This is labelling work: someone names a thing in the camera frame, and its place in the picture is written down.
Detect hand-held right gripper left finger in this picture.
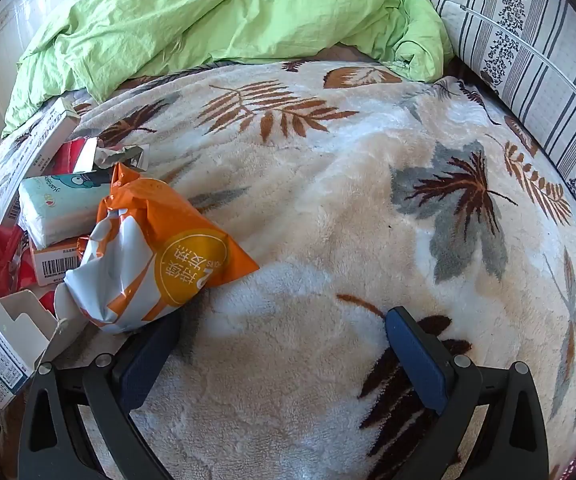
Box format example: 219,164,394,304
18,310,184,480

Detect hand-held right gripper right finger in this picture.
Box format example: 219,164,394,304
384,306,550,480

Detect orange white snack bag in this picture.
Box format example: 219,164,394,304
55,162,260,336

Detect orange barcode box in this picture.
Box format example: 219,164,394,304
29,237,86,287

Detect teal cartoon tissue packet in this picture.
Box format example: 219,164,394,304
19,172,114,250

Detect red cigarette packet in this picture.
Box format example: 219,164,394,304
50,137,150,177

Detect long white medicine box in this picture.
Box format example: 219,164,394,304
0,97,81,226

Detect leaf print fleece blanket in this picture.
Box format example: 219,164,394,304
0,60,576,480

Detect striped floral pillow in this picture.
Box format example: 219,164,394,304
425,0,576,251

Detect green duvet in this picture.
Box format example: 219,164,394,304
0,0,454,138

